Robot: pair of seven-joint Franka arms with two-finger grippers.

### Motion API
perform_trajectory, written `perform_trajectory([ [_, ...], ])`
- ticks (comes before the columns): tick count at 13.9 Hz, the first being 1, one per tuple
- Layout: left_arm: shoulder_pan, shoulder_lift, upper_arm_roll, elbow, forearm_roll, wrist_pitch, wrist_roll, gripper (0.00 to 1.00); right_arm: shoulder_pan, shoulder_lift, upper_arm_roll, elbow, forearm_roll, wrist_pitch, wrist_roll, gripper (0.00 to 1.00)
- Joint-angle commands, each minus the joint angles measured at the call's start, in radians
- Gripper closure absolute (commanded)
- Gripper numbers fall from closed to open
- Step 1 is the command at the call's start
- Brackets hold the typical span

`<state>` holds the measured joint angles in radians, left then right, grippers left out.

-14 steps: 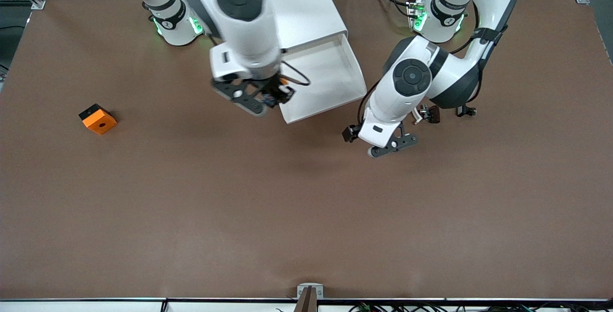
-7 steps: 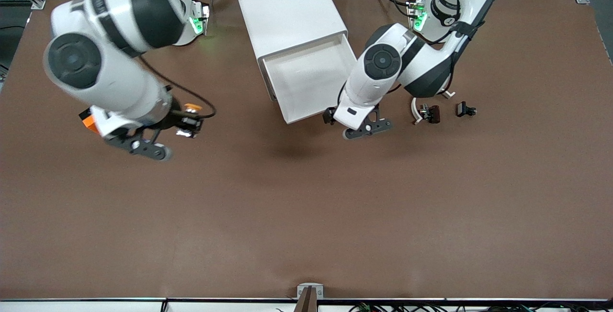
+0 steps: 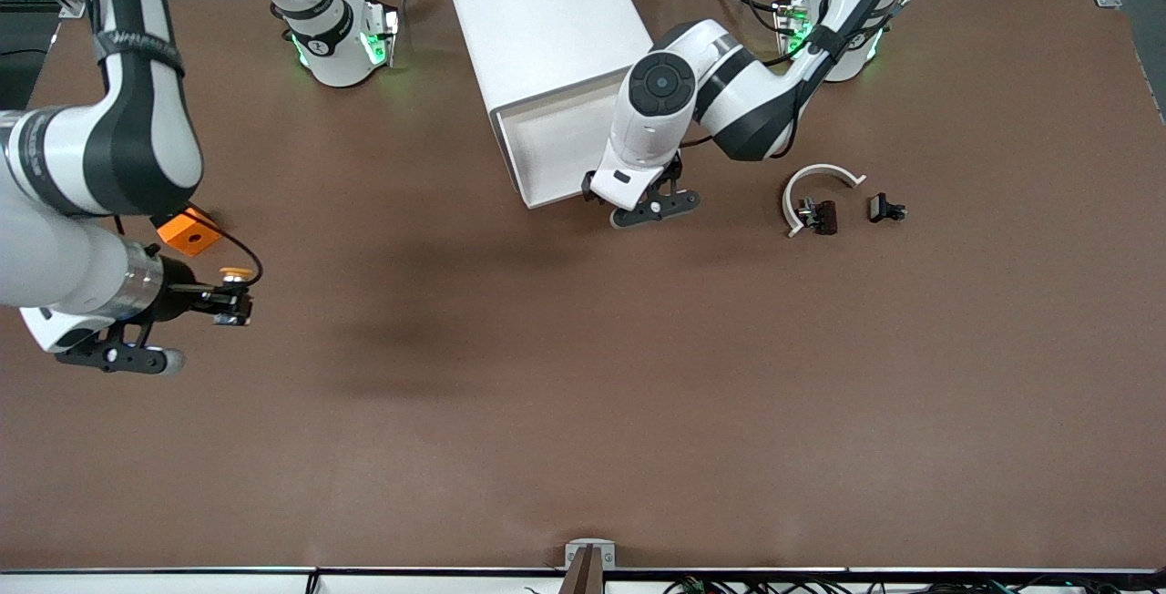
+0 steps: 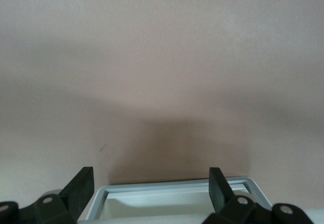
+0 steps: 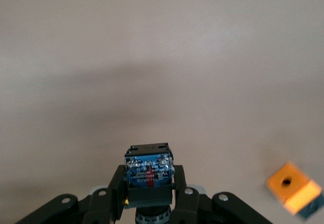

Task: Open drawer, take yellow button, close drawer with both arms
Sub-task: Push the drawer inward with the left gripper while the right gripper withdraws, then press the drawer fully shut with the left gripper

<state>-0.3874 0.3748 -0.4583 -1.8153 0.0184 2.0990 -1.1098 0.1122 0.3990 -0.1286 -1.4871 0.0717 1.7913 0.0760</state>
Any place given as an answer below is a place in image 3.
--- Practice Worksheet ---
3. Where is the white cabinet drawer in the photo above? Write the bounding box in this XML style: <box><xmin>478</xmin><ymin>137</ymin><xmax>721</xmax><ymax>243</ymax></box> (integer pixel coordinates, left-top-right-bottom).
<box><xmin>496</xmin><ymin>84</ymin><xmax>631</xmax><ymax>210</ymax></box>

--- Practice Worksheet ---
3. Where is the orange block with black side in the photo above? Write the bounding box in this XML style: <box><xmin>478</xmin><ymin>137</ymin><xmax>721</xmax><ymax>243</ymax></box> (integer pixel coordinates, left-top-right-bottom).
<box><xmin>155</xmin><ymin>205</ymin><xmax>218</xmax><ymax>258</ymax></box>

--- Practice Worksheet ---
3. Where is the white semicircular pipe clamp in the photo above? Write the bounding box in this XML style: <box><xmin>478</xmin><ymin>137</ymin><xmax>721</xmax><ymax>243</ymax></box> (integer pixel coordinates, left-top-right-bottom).
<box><xmin>782</xmin><ymin>163</ymin><xmax>867</xmax><ymax>239</ymax></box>

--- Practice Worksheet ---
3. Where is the white compartment bin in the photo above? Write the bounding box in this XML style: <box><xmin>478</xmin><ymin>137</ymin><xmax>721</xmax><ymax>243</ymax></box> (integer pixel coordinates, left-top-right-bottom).
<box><xmin>440</xmin><ymin>0</ymin><xmax>657</xmax><ymax>210</ymax></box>

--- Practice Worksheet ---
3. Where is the brown table cover mat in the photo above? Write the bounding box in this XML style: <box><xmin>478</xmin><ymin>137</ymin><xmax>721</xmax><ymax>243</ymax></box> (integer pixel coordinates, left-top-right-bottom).
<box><xmin>0</xmin><ymin>0</ymin><xmax>1166</xmax><ymax>572</ymax></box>

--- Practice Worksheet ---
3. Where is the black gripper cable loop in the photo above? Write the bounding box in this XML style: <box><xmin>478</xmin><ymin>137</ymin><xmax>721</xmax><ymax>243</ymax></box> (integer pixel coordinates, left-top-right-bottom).
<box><xmin>146</xmin><ymin>208</ymin><xmax>266</xmax><ymax>290</ymax></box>

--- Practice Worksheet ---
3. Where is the white table frame rail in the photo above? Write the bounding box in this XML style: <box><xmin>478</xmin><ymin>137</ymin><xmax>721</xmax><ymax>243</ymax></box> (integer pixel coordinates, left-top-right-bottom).
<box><xmin>0</xmin><ymin>565</ymin><xmax>1166</xmax><ymax>594</ymax></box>

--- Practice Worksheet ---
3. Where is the grey metal bracket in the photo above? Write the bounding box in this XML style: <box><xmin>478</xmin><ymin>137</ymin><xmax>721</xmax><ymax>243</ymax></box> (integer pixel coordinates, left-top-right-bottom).
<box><xmin>565</xmin><ymin>539</ymin><xmax>617</xmax><ymax>594</ymax></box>

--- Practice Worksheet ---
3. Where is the bundle of black cables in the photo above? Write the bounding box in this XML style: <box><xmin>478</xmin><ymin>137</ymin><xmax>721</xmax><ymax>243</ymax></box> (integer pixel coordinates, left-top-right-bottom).
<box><xmin>665</xmin><ymin>576</ymin><xmax>1166</xmax><ymax>594</ymax></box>

